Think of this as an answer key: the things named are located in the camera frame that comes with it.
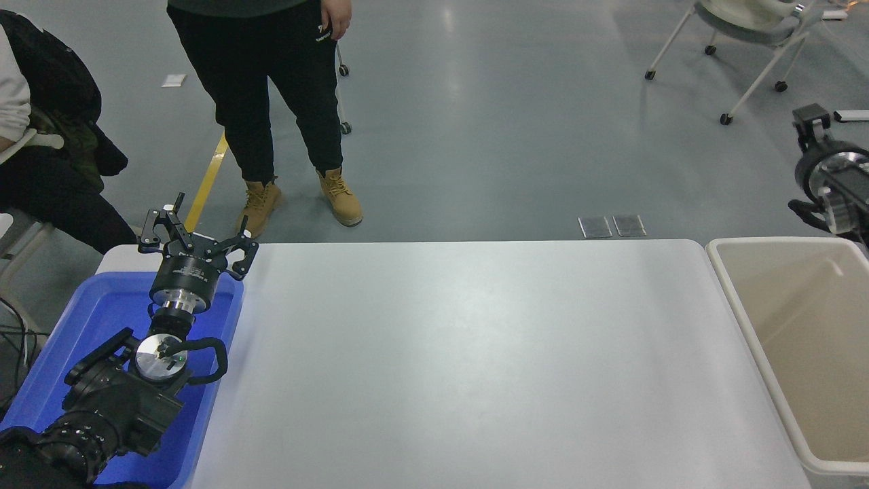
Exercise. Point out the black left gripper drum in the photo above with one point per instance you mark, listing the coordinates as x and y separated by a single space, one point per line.
191 272

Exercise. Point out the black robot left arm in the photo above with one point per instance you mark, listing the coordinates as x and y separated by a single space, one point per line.
115 407

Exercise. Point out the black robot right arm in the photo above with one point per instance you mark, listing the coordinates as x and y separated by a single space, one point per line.
811 170

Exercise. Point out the standing person's hand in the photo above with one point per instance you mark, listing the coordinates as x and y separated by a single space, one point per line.
337 17

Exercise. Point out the blue plastic tray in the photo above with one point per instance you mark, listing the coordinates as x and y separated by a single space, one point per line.
88 319

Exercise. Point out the grey white chair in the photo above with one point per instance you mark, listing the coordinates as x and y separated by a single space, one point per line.
24 234

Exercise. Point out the standing person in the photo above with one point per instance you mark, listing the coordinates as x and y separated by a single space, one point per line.
258 81

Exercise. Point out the seated person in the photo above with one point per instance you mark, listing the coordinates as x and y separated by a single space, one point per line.
47 102

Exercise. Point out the metal floor plate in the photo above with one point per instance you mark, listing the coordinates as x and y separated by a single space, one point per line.
629 225
595 227

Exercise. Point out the white wheeled chair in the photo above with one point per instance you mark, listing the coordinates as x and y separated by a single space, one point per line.
747 13

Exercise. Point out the large pale bin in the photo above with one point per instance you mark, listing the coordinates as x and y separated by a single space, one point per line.
815 339

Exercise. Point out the white bar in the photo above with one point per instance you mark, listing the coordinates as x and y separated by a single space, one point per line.
852 115

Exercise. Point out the white power strip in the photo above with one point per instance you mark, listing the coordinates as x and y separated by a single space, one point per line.
835 13

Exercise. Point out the white wheeled frame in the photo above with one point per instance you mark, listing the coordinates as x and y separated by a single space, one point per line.
341 88

